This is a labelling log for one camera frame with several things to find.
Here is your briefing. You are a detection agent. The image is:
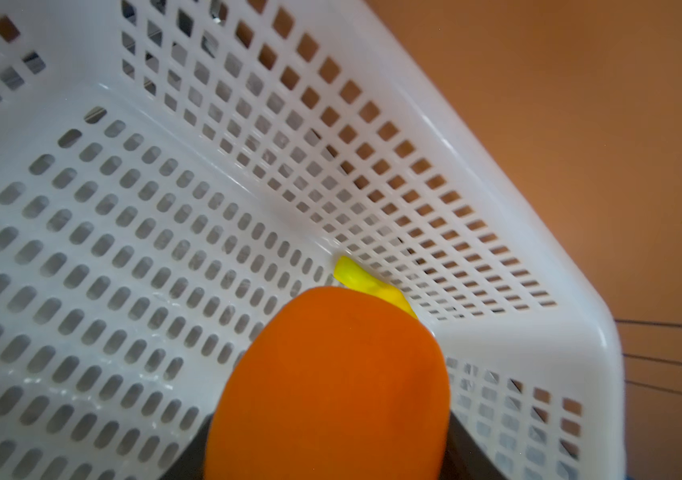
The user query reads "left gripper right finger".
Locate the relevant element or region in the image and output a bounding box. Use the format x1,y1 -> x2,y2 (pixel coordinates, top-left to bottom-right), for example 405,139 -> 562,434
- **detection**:
444,412 -> 506,480

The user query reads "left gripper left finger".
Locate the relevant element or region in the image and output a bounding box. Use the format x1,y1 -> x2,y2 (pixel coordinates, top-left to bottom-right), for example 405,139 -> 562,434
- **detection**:
160,414 -> 214,480

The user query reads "yellow banana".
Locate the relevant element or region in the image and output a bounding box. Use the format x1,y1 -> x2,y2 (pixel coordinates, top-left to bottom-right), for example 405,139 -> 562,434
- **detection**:
333,256 -> 417,318

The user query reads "white perforated plastic basket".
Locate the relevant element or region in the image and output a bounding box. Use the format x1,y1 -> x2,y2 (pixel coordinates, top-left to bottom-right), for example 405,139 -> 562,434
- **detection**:
0,1 -> 626,479

